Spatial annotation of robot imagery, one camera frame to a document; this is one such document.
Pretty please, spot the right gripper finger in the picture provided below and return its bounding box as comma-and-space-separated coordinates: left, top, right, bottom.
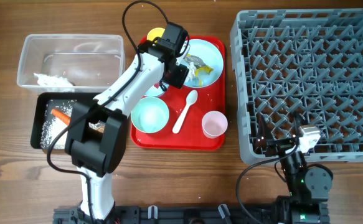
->
293, 112, 306, 138
255, 116, 273, 147

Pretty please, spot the green bowl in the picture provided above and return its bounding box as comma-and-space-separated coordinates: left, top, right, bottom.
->
131, 97, 169, 134

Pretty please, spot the orange carrot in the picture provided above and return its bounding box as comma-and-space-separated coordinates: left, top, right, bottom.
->
51, 109, 70, 125

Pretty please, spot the white tissue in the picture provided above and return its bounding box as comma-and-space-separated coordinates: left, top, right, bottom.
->
34, 73, 74, 87

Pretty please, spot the white rice pile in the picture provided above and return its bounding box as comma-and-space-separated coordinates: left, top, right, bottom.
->
40, 100, 105, 149

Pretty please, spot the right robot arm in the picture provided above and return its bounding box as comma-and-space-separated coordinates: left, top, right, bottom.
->
255, 114, 333, 224

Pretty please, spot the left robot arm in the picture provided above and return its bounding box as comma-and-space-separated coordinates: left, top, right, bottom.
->
65, 22, 189, 223

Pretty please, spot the grey dishwasher rack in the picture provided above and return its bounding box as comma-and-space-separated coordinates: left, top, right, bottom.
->
230, 9, 363, 164

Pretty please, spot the yellow plastic cup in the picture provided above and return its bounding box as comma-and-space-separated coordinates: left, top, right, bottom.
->
146, 27, 165, 42

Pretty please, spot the silver foil wrapper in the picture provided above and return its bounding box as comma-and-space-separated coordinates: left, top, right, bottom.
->
184, 54, 205, 67

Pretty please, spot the light blue plate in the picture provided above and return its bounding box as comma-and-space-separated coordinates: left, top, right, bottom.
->
181, 39, 224, 88

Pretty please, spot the yellow candy wrapper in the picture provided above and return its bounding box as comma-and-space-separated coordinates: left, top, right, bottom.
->
195, 66, 214, 87

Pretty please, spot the pink plastic cup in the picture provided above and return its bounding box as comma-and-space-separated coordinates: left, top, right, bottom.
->
202, 111, 228, 139

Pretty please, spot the light blue bowl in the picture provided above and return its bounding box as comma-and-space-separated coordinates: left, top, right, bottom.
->
144, 83, 169, 97

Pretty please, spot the white plastic spoon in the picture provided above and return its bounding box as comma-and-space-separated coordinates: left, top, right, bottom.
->
172, 90, 198, 134

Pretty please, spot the red serving tray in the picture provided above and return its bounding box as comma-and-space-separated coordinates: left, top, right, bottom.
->
130, 35, 227, 151

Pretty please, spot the clear plastic storage bin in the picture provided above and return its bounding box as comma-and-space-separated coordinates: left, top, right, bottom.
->
17, 34, 126, 94

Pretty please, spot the black plastic tray bin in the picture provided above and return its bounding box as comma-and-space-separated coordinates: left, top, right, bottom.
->
31, 92, 97, 150

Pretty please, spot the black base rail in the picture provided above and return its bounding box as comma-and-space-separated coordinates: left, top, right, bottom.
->
52, 203, 330, 224

